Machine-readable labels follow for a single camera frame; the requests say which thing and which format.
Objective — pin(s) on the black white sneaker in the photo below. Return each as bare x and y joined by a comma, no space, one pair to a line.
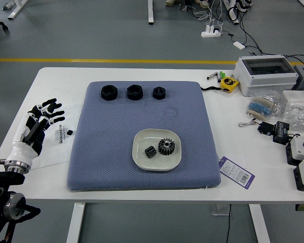
243,5

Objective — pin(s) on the large black gear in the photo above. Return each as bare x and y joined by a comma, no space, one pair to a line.
163,149

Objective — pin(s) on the white table left leg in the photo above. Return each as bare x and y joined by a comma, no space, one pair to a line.
74,225

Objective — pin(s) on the white square plate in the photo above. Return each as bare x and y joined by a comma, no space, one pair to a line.
142,141

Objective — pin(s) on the small black gear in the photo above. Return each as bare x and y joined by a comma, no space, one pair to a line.
150,152

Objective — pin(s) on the tiny black cube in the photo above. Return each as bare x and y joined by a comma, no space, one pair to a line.
70,132

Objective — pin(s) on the blue-grey quilted cushion mat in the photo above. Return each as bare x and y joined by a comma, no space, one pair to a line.
192,152

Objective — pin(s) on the white slanted table foot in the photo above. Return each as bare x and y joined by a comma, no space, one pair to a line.
16,8

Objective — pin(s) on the green batteries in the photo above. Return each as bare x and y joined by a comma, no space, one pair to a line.
222,74

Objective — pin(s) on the silver metal piece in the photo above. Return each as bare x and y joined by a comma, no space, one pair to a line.
212,76

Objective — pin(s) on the white table right leg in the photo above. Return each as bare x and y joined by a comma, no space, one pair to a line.
261,225

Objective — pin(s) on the purple white product tag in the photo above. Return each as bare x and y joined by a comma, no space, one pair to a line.
235,173

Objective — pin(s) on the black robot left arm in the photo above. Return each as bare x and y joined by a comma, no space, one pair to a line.
5,200

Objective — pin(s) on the white background table leg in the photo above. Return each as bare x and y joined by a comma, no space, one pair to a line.
151,12

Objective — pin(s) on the clear bag of resistors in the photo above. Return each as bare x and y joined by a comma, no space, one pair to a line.
262,106

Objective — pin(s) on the white power strip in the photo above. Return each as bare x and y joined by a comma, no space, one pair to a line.
211,33

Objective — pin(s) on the white foam block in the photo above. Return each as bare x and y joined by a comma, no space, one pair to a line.
296,98

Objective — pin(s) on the grey under-table control box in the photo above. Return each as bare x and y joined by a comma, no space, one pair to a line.
218,210

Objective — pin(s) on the big black hex nut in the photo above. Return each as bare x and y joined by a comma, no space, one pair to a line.
131,95
105,95

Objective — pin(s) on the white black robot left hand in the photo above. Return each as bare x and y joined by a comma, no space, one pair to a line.
21,149

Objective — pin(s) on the white power adapter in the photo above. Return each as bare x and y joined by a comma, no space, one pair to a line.
239,45

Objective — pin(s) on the clear bag of screws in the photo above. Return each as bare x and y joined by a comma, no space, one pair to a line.
299,116

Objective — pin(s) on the white electrical enclosure box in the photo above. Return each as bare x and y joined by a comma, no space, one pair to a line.
266,81

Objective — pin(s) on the white blue push-button box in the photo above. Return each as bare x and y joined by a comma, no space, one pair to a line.
299,150

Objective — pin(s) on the small black hex nut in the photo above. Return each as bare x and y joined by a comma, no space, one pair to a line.
155,95

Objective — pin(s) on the yellow black tape measure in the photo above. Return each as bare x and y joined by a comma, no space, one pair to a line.
229,83

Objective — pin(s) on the black module with green lights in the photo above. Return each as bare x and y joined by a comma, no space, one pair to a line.
281,132

